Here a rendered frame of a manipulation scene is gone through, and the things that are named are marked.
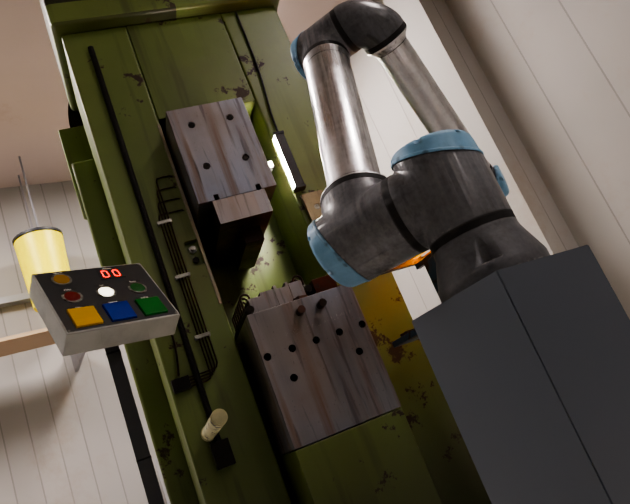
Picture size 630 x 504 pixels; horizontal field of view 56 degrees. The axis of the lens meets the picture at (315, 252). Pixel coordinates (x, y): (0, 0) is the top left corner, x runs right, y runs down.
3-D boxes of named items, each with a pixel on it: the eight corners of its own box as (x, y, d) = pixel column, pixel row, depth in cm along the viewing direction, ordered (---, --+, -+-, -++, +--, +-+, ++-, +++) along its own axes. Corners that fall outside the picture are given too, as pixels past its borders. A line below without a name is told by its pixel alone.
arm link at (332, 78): (390, 228, 98) (327, -9, 143) (306, 274, 105) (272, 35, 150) (434, 266, 108) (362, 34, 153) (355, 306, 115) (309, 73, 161)
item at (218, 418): (232, 423, 156) (225, 403, 157) (212, 430, 154) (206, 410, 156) (219, 438, 196) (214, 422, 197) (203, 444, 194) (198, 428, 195)
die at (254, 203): (273, 210, 216) (264, 188, 219) (220, 224, 210) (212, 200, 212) (257, 253, 254) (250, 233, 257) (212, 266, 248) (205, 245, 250)
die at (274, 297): (308, 299, 207) (299, 277, 209) (254, 317, 200) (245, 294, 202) (286, 330, 244) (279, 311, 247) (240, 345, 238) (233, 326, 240)
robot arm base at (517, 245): (575, 249, 96) (546, 195, 98) (496, 272, 86) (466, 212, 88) (497, 292, 111) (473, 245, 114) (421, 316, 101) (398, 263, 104)
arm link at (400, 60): (375, -29, 142) (510, 181, 169) (333, 4, 148) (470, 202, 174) (373, -20, 133) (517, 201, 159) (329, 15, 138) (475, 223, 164)
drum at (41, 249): (29, 301, 492) (11, 230, 510) (28, 318, 526) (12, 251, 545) (82, 290, 514) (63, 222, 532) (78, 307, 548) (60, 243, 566)
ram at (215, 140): (298, 179, 224) (262, 92, 235) (198, 204, 211) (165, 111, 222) (279, 225, 261) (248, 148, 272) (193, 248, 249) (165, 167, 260)
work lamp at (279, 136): (311, 184, 236) (237, 7, 261) (295, 188, 234) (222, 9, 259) (309, 188, 239) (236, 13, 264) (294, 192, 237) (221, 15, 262)
